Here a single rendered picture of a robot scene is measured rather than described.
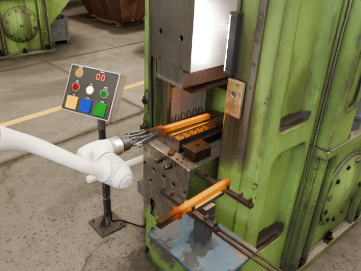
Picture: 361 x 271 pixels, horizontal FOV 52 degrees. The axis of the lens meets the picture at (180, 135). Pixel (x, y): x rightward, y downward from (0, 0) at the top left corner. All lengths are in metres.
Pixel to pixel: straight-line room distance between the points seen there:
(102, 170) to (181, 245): 0.49
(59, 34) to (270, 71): 5.94
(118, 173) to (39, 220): 1.55
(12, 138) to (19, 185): 1.98
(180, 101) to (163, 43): 0.47
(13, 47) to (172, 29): 5.07
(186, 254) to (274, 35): 0.97
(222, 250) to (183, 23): 1.00
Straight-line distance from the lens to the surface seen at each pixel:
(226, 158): 1.87
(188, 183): 1.85
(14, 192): 3.34
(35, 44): 6.74
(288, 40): 1.57
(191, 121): 1.98
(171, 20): 1.75
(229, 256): 1.68
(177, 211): 1.43
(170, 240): 1.71
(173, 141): 1.93
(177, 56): 1.75
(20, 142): 1.46
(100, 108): 2.17
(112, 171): 1.53
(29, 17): 6.59
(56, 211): 3.05
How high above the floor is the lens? 1.93
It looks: 29 degrees down
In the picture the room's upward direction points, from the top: 3 degrees clockwise
